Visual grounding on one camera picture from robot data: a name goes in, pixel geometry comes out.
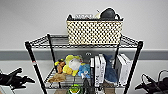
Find pale basket with dark spots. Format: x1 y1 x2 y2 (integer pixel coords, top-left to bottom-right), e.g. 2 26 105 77
65 13 125 46

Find tall white box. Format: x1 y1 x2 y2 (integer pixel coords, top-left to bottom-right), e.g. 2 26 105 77
115 52 133 87

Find stacked brown boxes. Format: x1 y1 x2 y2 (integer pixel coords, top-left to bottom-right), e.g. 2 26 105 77
102 81 117 94

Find brown plush toy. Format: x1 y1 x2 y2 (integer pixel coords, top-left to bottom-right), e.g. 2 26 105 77
47 58 68 84

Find small cardboard box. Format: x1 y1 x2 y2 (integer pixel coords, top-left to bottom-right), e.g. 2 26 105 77
54 87 70 94

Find slim white box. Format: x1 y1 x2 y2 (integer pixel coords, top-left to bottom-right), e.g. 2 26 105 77
99 54 107 85

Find green and yellow toy bowl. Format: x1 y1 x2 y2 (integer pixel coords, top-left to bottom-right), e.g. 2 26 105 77
67 83 82 94

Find white Oculus box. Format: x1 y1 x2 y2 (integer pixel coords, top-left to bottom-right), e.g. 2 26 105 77
89 55 101 88

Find black pointed bag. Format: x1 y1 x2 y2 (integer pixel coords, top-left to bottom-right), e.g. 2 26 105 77
82 76 92 94

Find small light blue toy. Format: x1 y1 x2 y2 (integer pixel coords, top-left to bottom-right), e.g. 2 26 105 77
78 62 92 80

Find grey plush toy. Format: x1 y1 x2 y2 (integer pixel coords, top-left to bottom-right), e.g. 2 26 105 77
99 6 117 20

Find large yellow plush toy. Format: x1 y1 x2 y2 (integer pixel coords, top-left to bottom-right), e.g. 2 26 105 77
93 9 103 20

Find magazine with face print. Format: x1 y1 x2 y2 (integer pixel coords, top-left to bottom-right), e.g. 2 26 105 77
74 13 95 20

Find long grey wall band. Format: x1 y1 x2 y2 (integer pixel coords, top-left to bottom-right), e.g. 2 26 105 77
0 49 168 61

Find black wire shelf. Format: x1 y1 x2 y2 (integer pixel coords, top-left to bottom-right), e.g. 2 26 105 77
23 32 145 94

